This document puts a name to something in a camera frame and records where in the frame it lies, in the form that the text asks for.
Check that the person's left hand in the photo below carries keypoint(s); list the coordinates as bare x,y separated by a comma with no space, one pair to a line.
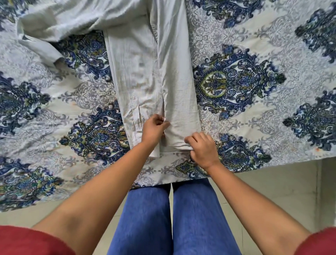
152,132

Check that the person's right hand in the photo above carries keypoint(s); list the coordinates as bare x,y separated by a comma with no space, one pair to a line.
203,152

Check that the white long-sleeved shirt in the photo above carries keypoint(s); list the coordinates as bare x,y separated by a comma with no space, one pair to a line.
155,78

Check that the bed with blue patterned sheet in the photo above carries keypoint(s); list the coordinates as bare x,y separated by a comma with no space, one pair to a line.
249,92

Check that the person's right forearm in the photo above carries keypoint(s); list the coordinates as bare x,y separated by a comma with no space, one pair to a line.
257,210

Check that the person's left forearm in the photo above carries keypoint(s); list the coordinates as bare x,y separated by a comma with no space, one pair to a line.
97,199

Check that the blue jeans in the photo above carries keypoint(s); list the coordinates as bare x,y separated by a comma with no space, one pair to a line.
147,223

